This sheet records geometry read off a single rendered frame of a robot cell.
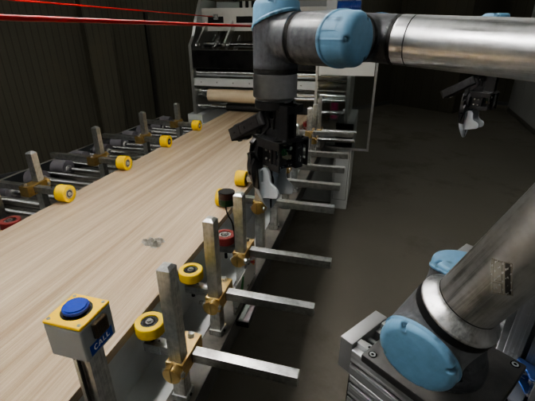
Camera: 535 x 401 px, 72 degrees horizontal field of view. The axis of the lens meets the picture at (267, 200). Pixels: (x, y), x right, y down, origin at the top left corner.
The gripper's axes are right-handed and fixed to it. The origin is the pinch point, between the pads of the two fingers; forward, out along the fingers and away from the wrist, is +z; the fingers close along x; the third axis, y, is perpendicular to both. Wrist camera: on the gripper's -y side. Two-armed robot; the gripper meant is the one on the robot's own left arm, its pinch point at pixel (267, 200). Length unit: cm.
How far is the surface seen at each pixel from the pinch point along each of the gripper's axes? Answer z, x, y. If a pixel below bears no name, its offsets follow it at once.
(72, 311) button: 8.5, -37.4, -2.0
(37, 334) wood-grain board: 42, -42, -44
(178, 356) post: 45, -16, -16
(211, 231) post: 21.8, 4.5, -30.6
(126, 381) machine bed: 65, -25, -36
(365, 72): 1, 231, -148
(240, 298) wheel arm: 48, 12, -28
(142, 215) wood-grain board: 42, 7, -92
